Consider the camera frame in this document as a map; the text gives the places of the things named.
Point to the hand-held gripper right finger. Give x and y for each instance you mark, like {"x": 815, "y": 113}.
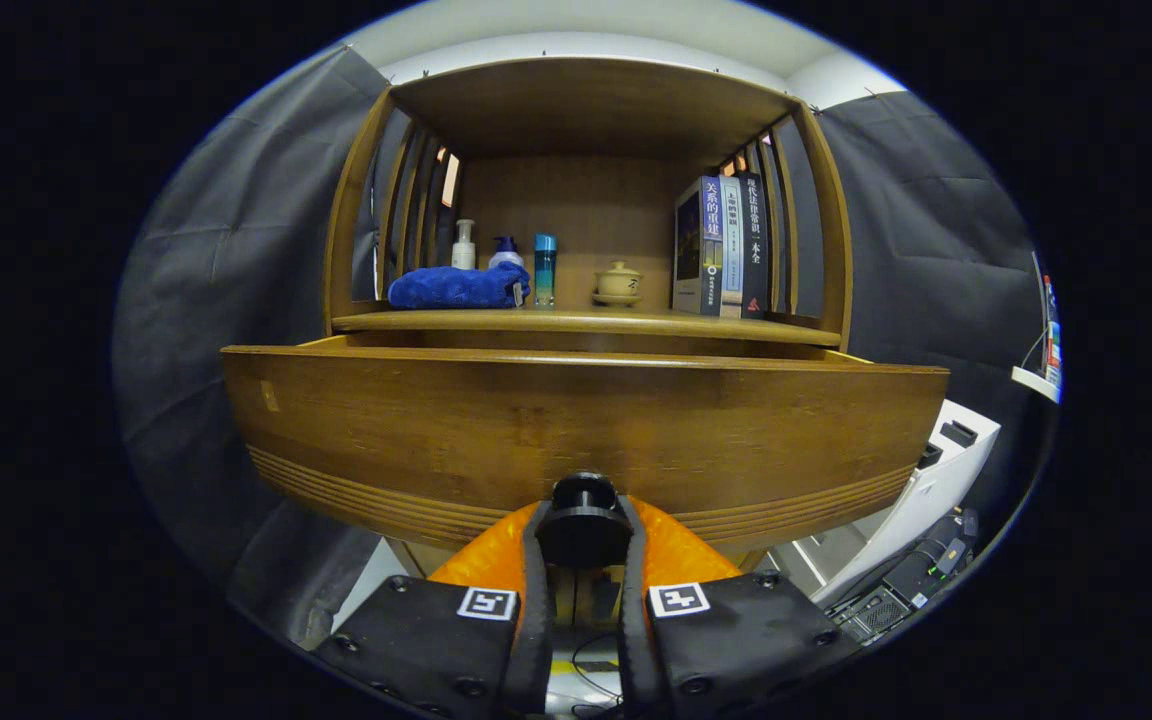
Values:
{"x": 633, "y": 640}

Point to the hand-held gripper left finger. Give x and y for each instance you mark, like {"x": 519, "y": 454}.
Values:
{"x": 536, "y": 640}

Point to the wooden drawer with black knob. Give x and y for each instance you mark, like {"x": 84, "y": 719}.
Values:
{"x": 536, "y": 430}

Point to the wooden countertop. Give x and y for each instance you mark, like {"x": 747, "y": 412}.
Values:
{"x": 586, "y": 322}

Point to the wooden cabinet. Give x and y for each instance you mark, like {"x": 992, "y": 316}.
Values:
{"x": 576, "y": 200}

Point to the black electronic device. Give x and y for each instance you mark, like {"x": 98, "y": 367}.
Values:
{"x": 926, "y": 575}

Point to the white box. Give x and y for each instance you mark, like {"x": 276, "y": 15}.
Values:
{"x": 936, "y": 490}

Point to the beige lidded teacup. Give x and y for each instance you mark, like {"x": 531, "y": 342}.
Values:
{"x": 618, "y": 283}

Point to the folded blue towel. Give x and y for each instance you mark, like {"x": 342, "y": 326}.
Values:
{"x": 451, "y": 287}

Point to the teal bottle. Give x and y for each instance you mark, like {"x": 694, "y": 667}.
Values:
{"x": 544, "y": 275}

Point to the white bottle with blue cap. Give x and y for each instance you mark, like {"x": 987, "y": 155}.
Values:
{"x": 506, "y": 256}

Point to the white pump bottle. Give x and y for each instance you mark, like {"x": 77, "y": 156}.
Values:
{"x": 463, "y": 255}

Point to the book with blue spine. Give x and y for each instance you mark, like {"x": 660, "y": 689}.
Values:
{"x": 711, "y": 250}

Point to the book with pale spine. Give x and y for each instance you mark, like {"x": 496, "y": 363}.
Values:
{"x": 732, "y": 250}

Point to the book with black spine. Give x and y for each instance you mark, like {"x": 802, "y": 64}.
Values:
{"x": 754, "y": 250}

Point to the small white table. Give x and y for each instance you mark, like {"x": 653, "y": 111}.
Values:
{"x": 1034, "y": 382}

